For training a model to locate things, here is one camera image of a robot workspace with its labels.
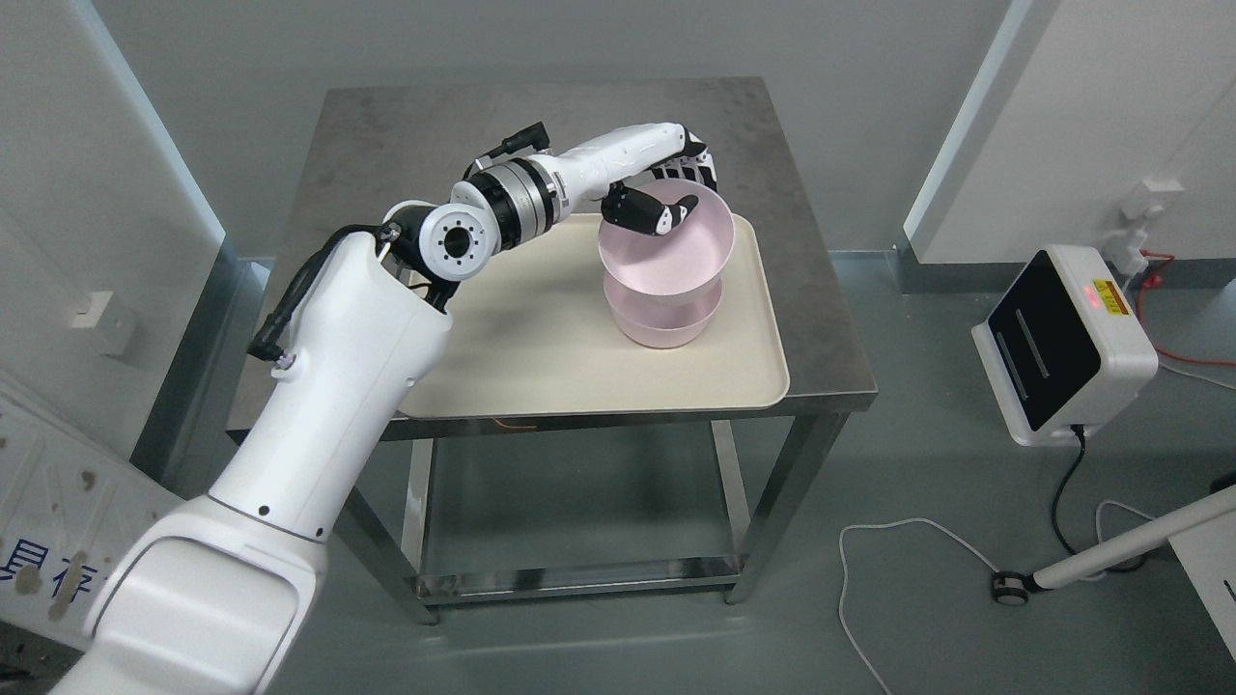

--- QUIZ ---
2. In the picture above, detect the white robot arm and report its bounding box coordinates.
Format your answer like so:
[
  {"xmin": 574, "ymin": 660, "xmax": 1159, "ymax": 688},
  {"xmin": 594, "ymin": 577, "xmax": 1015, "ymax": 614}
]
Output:
[{"xmin": 54, "ymin": 203, "xmax": 502, "ymax": 694}]

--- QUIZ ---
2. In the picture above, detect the beige plastic tray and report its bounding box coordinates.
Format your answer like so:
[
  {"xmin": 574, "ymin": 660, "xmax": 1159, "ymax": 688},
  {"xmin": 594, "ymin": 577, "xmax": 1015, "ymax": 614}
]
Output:
[{"xmin": 398, "ymin": 214, "xmax": 790, "ymax": 420}]

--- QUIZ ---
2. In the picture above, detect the white cable on floor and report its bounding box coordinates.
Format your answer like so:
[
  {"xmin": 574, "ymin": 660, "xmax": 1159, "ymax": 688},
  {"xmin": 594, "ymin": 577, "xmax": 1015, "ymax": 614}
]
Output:
[{"xmin": 837, "ymin": 500, "xmax": 1161, "ymax": 695}]

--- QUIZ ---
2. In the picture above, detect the stainless steel table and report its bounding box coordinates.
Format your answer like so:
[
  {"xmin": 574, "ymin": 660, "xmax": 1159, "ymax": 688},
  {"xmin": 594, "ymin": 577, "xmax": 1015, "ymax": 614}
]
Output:
[{"xmin": 265, "ymin": 75, "xmax": 878, "ymax": 625}]

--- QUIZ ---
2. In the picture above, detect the wall socket with plug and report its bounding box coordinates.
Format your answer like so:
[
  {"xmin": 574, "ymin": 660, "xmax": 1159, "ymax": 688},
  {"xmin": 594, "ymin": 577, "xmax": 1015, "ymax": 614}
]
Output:
[{"xmin": 1101, "ymin": 178, "xmax": 1184, "ymax": 279}]

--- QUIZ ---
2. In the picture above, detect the white black charger box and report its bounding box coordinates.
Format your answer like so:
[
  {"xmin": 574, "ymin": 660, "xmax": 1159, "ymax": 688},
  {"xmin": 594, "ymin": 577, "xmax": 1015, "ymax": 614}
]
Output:
[{"xmin": 971, "ymin": 242, "xmax": 1161, "ymax": 446}]

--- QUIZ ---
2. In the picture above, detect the red cable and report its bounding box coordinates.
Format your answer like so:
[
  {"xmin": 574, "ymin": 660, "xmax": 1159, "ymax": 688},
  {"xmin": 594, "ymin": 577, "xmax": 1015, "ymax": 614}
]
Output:
[{"xmin": 1136, "ymin": 251, "xmax": 1236, "ymax": 370}]

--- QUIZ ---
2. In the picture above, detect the pink bowl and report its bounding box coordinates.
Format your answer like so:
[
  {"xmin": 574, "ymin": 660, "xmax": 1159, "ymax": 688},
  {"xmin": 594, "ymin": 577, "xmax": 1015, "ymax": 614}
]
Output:
[
  {"xmin": 599, "ymin": 178, "xmax": 735, "ymax": 296},
  {"xmin": 602, "ymin": 275, "xmax": 723, "ymax": 350}
]

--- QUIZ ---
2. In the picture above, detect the white stand leg with caster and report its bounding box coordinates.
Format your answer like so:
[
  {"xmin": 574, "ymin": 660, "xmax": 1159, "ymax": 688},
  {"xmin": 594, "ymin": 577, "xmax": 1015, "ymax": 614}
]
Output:
[{"xmin": 990, "ymin": 486, "xmax": 1235, "ymax": 606}]

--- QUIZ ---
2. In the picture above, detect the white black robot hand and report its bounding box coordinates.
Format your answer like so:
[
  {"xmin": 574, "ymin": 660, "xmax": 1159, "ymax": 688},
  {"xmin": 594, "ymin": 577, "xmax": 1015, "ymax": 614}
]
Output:
[{"xmin": 548, "ymin": 122, "xmax": 716, "ymax": 236}]

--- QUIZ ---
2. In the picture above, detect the white wall switch box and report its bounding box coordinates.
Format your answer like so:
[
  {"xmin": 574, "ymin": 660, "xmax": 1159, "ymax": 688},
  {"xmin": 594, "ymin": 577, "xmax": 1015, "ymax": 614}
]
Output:
[{"xmin": 70, "ymin": 291, "xmax": 138, "ymax": 359}]

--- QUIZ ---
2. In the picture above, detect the black power cable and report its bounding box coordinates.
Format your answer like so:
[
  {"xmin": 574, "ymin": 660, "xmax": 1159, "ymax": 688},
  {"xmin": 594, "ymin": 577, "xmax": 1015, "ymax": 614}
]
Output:
[{"xmin": 1049, "ymin": 425, "xmax": 1161, "ymax": 573}]

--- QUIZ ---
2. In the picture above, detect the white sign board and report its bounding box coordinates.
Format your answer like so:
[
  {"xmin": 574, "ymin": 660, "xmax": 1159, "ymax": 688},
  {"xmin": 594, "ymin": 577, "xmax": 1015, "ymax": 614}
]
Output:
[{"xmin": 1, "ymin": 385, "xmax": 180, "ymax": 650}]

